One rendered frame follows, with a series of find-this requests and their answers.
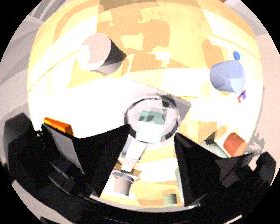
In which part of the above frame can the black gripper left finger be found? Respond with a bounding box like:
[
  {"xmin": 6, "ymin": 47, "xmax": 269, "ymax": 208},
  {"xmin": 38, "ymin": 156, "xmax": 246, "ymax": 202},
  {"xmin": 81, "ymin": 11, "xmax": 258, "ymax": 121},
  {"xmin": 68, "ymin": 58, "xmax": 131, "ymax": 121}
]
[{"xmin": 40, "ymin": 123, "xmax": 129, "ymax": 197}]

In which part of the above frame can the grey bottle with blue cap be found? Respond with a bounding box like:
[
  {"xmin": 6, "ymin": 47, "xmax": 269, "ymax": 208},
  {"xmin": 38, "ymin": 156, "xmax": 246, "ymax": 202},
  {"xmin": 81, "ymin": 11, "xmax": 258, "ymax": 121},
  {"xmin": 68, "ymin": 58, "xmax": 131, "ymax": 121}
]
[
  {"xmin": 200, "ymin": 139, "xmax": 229, "ymax": 159},
  {"xmin": 175, "ymin": 168, "xmax": 199, "ymax": 209}
]

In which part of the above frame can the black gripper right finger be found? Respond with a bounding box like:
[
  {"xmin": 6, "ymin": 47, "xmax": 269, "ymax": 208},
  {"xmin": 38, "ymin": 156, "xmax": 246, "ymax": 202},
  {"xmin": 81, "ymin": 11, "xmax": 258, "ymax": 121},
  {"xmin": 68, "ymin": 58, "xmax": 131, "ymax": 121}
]
[{"xmin": 173, "ymin": 132, "xmax": 254, "ymax": 208}]

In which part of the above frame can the orange-brown cylinder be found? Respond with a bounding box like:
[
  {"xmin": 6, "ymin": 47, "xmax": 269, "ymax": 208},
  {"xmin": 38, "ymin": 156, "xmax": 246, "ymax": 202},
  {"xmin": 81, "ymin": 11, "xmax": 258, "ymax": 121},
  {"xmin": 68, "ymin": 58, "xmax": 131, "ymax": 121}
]
[{"xmin": 222, "ymin": 132, "xmax": 246, "ymax": 157}]

